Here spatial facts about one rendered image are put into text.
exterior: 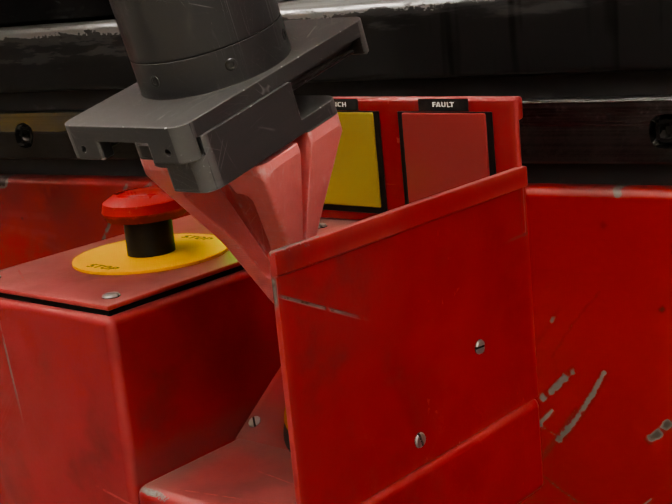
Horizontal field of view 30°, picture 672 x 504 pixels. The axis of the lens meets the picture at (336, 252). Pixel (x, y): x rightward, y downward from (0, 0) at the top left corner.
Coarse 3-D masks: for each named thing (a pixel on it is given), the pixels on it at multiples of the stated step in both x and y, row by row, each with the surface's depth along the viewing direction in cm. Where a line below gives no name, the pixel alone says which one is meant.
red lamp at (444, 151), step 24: (408, 120) 56; (432, 120) 56; (456, 120) 55; (480, 120) 54; (408, 144) 57; (432, 144) 56; (456, 144) 55; (480, 144) 54; (408, 168) 57; (432, 168) 56; (456, 168) 55; (480, 168) 54; (408, 192) 57; (432, 192) 56
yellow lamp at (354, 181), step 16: (352, 112) 58; (368, 112) 58; (352, 128) 59; (368, 128) 58; (352, 144) 59; (368, 144) 58; (336, 160) 60; (352, 160) 59; (368, 160) 58; (336, 176) 60; (352, 176) 59; (368, 176) 59; (336, 192) 60; (352, 192) 60; (368, 192) 59
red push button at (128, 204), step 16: (128, 192) 57; (144, 192) 56; (160, 192) 56; (112, 208) 55; (128, 208) 55; (144, 208) 55; (160, 208) 55; (176, 208) 56; (128, 224) 55; (144, 224) 56; (160, 224) 56; (128, 240) 57; (144, 240) 56; (160, 240) 56; (144, 256) 56
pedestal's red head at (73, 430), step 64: (384, 128) 58; (512, 128) 53; (448, 192) 50; (512, 192) 53; (64, 256) 59; (320, 256) 44; (384, 256) 47; (448, 256) 50; (512, 256) 54; (0, 320) 54; (64, 320) 51; (128, 320) 50; (192, 320) 52; (256, 320) 55; (320, 320) 44; (384, 320) 47; (448, 320) 50; (512, 320) 54; (0, 384) 55; (64, 384) 52; (128, 384) 50; (192, 384) 53; (256, 384) 56; (320, 384) 45; (384, 384) 48; (448, 384) 51; (512, 384) 54; (0, 448) 57; (64, 448) 53; (128, 448) 50; (192, 448) 53; (256, 448) 53; (320, 448) 45; (384, 448) 48; (448, 448) 51; (512, 448) 55
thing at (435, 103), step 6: (420, 102) 56; (426, 102) 56; (432, 102) 55; (438, 102) 55; (444, 102) 55; (450, 102) 55; (456, 102) 55; (462, 102) 54; (420, 108) 56; (426, 108) 56; (432, 108) 56; (438, 108) 55; (444, 108) 55; (450, 108) 55; (456, 108) 55; (462, 108) 55
